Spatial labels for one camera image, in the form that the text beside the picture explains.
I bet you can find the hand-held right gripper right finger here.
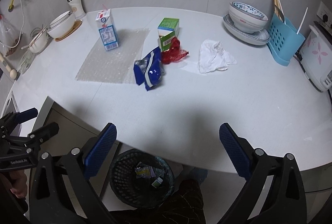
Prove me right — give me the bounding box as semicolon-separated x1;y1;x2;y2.
219;123;308;224

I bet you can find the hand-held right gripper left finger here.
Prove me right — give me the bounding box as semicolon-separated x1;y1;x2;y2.
28;123;117;224

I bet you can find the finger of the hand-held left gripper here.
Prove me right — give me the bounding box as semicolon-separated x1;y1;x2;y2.
1;108;39;127
26;122;60;148

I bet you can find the black mesh trash bin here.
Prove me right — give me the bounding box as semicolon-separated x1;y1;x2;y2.
109;149;175;207

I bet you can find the clear bubble wrap sheet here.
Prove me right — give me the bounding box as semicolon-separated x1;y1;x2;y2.
75;28;151;84

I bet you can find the blue snack wrapper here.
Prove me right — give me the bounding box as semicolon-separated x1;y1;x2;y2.
133;47;166;91

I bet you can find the white tissue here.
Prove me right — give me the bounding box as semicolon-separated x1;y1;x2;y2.
199;39;237;74

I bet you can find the red mesh net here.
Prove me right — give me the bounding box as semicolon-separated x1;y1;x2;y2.
161;37;189;65

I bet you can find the blue white milk carton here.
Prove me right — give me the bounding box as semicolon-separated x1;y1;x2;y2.
95;4;120;51

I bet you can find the green white cardboard box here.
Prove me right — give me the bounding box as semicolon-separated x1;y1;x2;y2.
157;17;181;53

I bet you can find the person's left hand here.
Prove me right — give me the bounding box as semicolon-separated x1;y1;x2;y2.
6;169;28;199

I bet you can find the wooden spoon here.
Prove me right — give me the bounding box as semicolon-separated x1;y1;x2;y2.
0;53;17;80

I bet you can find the leaf patterned glass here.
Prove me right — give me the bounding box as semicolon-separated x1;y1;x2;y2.
17;49;35;74

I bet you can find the small white bowl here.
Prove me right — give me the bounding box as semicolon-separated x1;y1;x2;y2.
28;28;50;53

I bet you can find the clear plastic food bag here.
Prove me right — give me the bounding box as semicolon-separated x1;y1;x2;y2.
0;15;24;57

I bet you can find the white bowl dark rim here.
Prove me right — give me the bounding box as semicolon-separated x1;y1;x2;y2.
47;11;76;39

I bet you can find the wooden coaster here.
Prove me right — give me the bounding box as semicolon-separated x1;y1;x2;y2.
54;20;83;42

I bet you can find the white plate blue rim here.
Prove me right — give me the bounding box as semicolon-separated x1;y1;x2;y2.
223;19;271;46

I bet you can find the blue plastic utensil holder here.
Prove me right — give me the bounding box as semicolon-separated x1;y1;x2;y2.
268;12;306;67

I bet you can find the tall white ceramic cup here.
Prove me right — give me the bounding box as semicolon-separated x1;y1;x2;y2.
68;0;86;20

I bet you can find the white bowl red line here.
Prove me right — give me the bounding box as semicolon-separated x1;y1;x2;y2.
229;10;269;34

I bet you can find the white floral rice cooker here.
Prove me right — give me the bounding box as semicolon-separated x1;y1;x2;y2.
298;21;332;92

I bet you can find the floral patterned bowl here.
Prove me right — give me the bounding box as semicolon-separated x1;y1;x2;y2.
229;1;269;22

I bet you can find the metal spoon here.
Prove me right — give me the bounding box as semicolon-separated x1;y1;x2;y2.
275;6;286;23

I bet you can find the white plastic stick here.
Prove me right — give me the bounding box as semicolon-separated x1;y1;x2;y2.
296;7;309;35

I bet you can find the wooden chopsticks bundle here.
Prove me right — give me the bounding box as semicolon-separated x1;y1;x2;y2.
272;0;286;23

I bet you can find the white cable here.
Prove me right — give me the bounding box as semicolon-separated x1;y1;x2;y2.
19;0;27;41

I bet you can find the wall socket with plug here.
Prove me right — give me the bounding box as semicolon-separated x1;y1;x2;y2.
317;1;332;23

